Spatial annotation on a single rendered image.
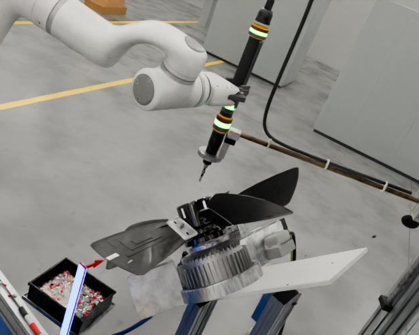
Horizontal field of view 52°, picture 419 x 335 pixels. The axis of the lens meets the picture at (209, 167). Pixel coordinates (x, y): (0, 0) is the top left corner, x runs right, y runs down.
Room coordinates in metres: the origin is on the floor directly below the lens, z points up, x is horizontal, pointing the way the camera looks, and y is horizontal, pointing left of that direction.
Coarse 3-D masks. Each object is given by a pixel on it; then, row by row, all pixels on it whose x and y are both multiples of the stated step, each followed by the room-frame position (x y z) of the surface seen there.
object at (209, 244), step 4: (224, 236) 1.13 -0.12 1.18; (228, 236) 1.14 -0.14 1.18; (212, 240) 1.09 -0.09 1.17; (216, 240) 1.09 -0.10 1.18; (220, 240) 1.09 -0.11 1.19; (224, 240) 1.10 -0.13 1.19; (200, 244) 1.08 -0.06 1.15; (204, 244) 1.08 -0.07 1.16; (208, 244) 1.07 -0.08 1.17; (212, 244) 1.07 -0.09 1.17; (216, 244) 1.07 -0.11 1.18; (188, 248) 1.11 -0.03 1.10; (192, 248) 1.07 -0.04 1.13; (196, 248) 1.06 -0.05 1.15; (200, 248) 1.06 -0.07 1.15; (204, 248) 1.06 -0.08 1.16; (188, 252) 1.08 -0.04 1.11; (192, 252) 1.07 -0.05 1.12
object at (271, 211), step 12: (216, 204) 1.03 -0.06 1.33; (228, 204) 1.01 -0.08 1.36; (240, 204) 0.99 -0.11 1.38; (252, 204) 0.98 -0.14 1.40; (264, 204) 0.97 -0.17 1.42; (276, 204) 0.97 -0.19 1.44; (228, 216) 1.07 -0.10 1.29; (240, 216) 1.05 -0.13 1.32; (252, 216) 1.03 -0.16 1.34; (264, 216) 1.02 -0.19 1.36; (276, 216) 1.01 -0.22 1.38
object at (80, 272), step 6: (78, 270) 0.77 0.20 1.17; (78, 276) 0.77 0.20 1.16; (78, 282) 0.77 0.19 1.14; (72, 288) 0.78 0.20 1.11; (78, 288) 0.77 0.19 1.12; (72, 294) 0.77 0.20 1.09; (72, 300) 0.77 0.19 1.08; (72, 306) 0.77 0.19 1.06; (66, 312) 0.78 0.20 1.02; (66, 318) 0.77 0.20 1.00; (66, 324) 0.77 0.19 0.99; (66, 330) 0.77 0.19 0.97
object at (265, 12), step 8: (272, 0) 1.06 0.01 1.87; (264, 8) 1.07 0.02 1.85; (264, 16) 1.05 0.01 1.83; (272, 16) 1.07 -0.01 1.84; (264, 24) 1.05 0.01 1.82; (216, 136) 1.05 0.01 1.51; (208, 144) 1.06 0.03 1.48; (216, 144) 1.06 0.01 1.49; (208, 152) 1.06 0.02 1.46; (216, 152) 1.06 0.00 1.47
